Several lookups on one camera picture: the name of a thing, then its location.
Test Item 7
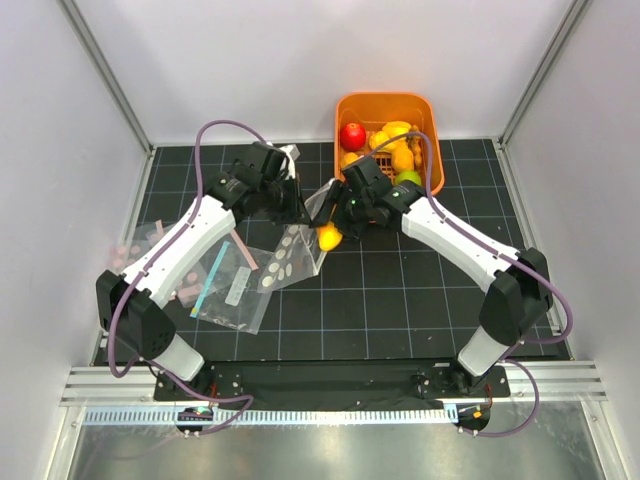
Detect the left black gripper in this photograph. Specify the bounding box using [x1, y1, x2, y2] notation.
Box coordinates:
[260, 173, 313, 226]

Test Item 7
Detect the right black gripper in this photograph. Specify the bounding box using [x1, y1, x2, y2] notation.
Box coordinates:
[310, 180, 371, 245]

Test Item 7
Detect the yellow mango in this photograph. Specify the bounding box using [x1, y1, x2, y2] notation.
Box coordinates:
[316, 222, 343, 252]

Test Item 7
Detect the white dotted zip bag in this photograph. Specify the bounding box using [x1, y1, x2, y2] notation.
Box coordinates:
[257, 179, 331, 294]

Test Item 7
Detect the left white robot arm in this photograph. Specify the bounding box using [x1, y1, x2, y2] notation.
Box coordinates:
[96, 141, 309, 400]

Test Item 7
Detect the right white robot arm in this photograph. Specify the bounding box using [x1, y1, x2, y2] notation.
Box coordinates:
[311, 159, 553, 396]

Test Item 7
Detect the blue zipper clear bag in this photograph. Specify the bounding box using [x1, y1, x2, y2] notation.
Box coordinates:
[190, 235, 272, 335]

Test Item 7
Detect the pink dotted zip bag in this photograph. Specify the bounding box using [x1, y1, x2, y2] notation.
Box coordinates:
[107, 220, 206, 309]

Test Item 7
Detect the small orange fruit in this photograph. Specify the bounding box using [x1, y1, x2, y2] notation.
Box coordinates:
[340, 152, 360, 169]

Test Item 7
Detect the red apple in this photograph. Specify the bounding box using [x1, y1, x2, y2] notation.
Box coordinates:
[339, 122, 367, 152]

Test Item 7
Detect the yellow pear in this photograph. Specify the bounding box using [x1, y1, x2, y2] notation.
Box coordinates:
[368, 130, 396, 153]

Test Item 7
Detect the green apple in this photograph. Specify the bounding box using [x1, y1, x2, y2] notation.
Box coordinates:
[394, 170, 422, 186]

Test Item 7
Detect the black grid mat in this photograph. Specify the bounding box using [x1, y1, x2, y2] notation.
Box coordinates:
[136, 139, 525, 361]

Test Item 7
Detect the yellow bell pepper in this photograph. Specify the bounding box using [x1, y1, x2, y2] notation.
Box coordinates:
[382, 121, 412, 138]

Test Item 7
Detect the orange plastic basket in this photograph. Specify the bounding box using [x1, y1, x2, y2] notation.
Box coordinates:
[334, 92, 445, 194]

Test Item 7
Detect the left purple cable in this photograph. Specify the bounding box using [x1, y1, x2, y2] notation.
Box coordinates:
[107, 119, 271, 436]

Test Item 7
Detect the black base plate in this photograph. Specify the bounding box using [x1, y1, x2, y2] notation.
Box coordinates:
[149, 358, 511, 409]

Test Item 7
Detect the white slotted cable duct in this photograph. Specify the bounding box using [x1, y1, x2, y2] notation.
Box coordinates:
[83, 405, 458, 428]

